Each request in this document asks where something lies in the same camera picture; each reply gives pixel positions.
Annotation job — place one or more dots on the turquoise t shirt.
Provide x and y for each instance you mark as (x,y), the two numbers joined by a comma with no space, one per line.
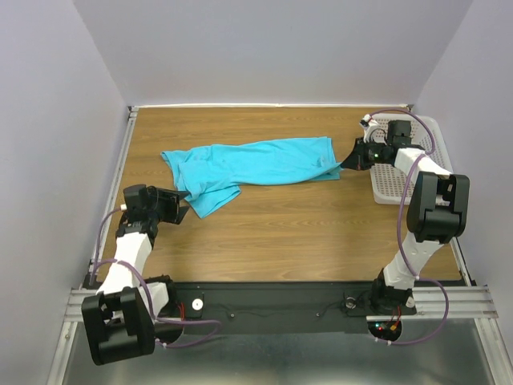
(213,174)

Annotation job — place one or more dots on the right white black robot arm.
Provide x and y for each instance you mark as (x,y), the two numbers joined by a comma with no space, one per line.
(430,215)

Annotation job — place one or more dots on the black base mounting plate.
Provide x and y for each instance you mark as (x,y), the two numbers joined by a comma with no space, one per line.
(276,308)

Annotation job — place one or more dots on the white plastic laundry basket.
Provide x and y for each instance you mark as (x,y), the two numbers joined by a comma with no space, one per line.
(387,181)

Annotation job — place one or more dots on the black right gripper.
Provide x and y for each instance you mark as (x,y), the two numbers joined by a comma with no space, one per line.
(356,160)

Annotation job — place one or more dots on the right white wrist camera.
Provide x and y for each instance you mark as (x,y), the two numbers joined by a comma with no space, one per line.
(369,126)

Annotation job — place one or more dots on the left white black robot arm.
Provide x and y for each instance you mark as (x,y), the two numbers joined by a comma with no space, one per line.
(119,318)

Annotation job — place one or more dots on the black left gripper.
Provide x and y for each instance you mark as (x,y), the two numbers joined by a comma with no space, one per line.
(170,198)

